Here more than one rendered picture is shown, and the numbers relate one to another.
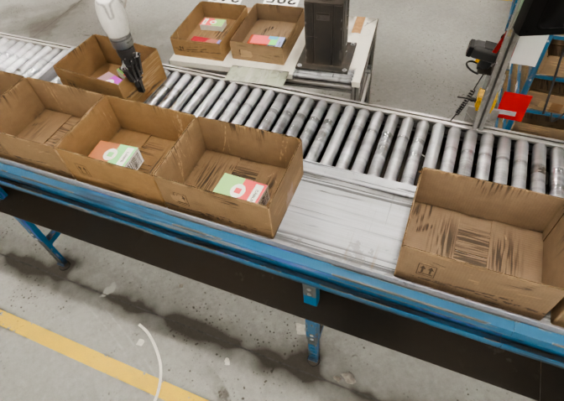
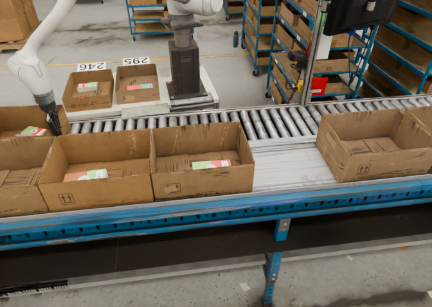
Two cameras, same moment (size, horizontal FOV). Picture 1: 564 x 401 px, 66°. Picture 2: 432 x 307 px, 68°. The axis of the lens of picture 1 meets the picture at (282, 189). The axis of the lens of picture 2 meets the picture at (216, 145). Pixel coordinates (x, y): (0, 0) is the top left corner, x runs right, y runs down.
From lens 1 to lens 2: 0.71 m
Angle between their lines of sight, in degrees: 27
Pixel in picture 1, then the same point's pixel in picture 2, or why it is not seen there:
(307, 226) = (267, 178)
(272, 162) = (213, 149)
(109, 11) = (38, 70)
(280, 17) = (138, 73)
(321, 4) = (184, 51)
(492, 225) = (364, 140)
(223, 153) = (172, 155)
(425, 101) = not seen: hidden behind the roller
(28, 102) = not seen: outside the picture
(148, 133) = (98, 161)
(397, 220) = (315, 156)
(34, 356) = not seen: outside the picture
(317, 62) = (184, 92)
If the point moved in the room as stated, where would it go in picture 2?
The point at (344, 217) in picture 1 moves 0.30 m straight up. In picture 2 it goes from (285, 166) to (295, 109)
